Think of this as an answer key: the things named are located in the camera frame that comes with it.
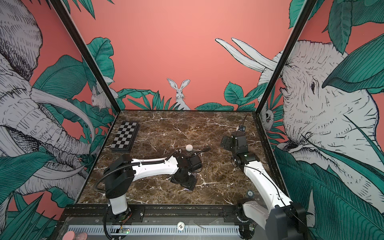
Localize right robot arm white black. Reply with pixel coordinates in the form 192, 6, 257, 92
221, 131, 311, 240

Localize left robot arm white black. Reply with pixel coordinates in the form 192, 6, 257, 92
93, 148, 211, 216

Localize poker chip near right base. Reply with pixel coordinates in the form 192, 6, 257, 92
247, 191, 254, 198

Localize black white checkerboard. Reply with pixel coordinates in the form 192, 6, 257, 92
111, 121, 140, 153

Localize pink round object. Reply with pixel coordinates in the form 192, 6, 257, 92
62, 231, 88, 240

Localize black mounting rail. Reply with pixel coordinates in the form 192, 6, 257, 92
60, 204, 269, 224

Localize poker chip on duct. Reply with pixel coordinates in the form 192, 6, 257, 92
177, 222, 186, 232

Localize white slotted cable duct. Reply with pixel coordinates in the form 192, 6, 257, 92
64, 224, 241, 237

